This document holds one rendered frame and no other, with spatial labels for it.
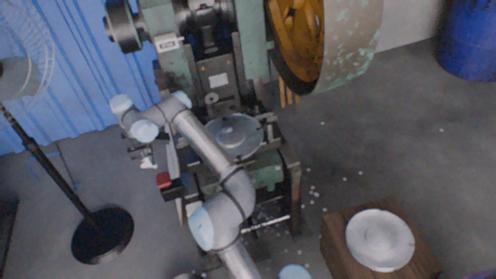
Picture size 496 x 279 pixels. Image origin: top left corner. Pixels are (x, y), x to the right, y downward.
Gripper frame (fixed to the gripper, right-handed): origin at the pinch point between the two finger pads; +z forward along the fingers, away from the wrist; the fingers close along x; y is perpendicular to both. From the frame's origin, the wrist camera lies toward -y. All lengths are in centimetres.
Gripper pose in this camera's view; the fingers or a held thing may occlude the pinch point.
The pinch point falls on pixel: (156, 164)
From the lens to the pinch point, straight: 150.8
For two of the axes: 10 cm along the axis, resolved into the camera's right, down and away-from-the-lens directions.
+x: 2.9, 6.8, -6.8
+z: 1.0, 6.8, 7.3
